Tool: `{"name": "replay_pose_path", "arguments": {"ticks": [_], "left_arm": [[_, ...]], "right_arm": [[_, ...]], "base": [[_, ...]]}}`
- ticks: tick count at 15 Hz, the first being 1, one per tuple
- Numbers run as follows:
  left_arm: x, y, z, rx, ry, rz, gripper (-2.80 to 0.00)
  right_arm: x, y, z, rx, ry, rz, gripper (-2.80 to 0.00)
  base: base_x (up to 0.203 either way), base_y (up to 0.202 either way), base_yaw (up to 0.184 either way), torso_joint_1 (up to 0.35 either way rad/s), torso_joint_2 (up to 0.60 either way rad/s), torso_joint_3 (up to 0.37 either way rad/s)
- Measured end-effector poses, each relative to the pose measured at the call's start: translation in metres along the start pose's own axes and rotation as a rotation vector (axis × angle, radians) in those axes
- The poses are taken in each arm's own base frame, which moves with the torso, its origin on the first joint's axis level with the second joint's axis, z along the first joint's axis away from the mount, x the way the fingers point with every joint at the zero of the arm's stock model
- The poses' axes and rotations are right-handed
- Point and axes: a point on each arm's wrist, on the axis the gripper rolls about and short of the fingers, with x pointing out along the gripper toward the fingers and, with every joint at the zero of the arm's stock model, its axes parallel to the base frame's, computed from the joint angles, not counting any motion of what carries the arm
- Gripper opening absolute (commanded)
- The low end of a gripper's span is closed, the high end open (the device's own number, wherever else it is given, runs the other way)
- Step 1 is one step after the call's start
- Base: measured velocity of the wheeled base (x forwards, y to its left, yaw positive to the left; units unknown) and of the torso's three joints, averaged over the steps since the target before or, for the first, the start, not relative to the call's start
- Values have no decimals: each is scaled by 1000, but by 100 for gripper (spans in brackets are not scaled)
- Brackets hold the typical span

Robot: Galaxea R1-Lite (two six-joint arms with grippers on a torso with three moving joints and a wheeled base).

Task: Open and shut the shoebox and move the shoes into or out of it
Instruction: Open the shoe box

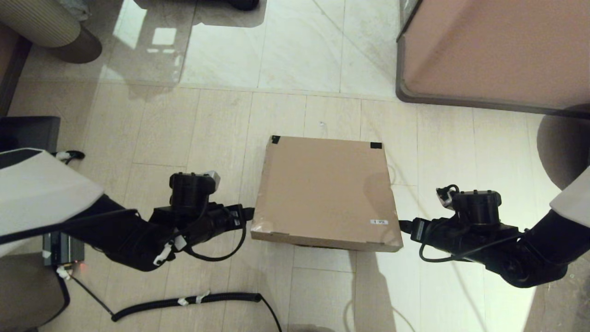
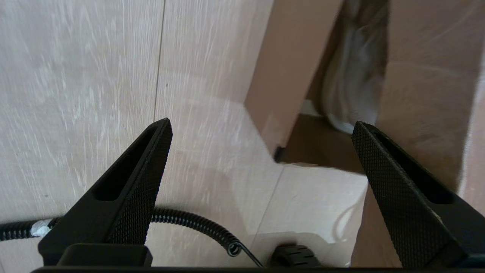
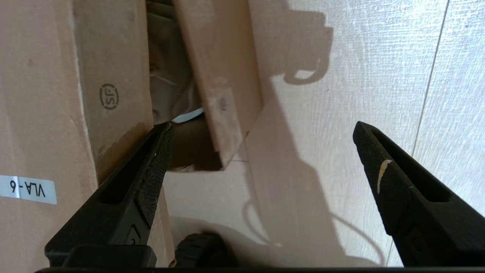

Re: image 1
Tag black left wrist camera cable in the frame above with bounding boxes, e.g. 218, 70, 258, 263
0, 210, 248, 263

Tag black rounded object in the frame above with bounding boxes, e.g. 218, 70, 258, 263
226, 0, 260, 12

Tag black corrugated conduit, two tapes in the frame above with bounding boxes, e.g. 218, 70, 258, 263
112, 291, 283, 332

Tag dark grey floor mat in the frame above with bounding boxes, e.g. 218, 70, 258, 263
0, 116, 61, 154

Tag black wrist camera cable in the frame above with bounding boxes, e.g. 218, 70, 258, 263
0, 210, 248, 263
419, 228, 526, 264

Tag black corrugated conduit, taped end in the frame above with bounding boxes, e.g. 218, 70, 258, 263
52, 150, 86, 165

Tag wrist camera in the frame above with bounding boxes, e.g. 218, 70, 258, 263
169, 171, 221, 208
436, 184, 503, 225

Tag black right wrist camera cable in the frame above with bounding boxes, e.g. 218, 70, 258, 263
419, 228, 526, 264

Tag brown cardboard shoe box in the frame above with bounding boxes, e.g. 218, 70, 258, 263
250, 135, 404, 253

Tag pink cabinet with grey base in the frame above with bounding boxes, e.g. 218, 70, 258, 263
395, 0, 590, 116

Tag grey crumpled cloth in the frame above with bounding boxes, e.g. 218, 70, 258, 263
58, 0, 91, 21

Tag thin black cable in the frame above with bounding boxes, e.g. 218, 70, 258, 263
58, 267, 116, 319

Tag dark brown wooden furniture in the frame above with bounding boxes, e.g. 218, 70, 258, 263
0, 23, 34, 116

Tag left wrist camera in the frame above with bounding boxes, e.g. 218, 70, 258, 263
169, 171, 221, 208

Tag grey black power supply box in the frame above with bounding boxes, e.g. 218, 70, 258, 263
42, 232, 86, 267

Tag beige ribbed round stool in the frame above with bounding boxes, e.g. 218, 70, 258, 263
0, 0, 103, 64

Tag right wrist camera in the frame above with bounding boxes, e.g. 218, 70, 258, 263
436, 184, 503, 225

